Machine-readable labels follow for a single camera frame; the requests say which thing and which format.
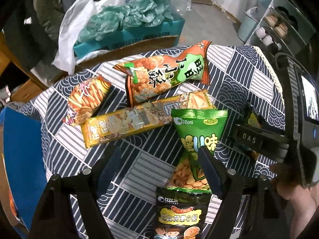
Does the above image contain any long gold cracker package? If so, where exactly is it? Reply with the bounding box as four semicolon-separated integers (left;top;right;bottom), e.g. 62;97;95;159
81;89;215;148

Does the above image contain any navy white patterned tablecloth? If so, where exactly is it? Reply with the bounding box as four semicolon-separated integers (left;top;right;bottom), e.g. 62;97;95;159
21;45;285;238

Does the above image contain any metal shoe rack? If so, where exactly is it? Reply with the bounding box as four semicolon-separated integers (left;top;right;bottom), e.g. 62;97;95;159
246;0;316;56

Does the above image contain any orange stick snack bag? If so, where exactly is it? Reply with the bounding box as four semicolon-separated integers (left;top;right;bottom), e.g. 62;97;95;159
63;74;111;126

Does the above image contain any white plastic bag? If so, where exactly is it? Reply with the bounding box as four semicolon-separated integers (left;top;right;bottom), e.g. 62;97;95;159
52;0;122;75

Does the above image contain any black yellow snack bag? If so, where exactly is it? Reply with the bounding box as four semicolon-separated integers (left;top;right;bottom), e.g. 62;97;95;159
154;187;211;239

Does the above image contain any person's right hand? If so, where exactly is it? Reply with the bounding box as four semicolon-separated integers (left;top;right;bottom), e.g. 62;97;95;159
269;163;318;238

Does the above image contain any blue cardboard box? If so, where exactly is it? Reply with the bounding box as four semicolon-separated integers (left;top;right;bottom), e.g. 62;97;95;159
1;108;47;230

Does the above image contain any orange green rice cracker bag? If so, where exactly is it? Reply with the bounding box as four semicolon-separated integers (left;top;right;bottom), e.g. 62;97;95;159
114;40;211;106

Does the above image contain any green peanut snack bag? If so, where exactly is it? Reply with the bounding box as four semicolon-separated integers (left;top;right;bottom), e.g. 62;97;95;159
167;109;228;193

